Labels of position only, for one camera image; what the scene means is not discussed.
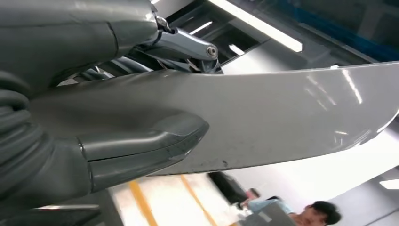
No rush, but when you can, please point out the ceiling light strip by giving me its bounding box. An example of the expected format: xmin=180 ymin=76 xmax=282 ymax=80
xmin=208 ymin=0 xmax=303 ymax=53

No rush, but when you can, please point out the person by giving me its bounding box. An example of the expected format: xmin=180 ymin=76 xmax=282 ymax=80
xmin=247 ymin=195 xmax=343 ymax=226

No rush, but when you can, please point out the black object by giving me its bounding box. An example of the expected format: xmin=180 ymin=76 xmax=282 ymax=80
xmin=207 ymin=171 xmax=250 ymax=207

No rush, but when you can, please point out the yellow floor tape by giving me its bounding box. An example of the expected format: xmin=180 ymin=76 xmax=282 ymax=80
xmin=128 ymin=180 xmax=159 ymax=226
xmin=180 ymin=175 xmax=219 ymax=226

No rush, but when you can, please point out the grey box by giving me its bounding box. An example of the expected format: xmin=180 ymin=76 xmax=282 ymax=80
xmin=239 ymin=203 xmax=297 ymax=226

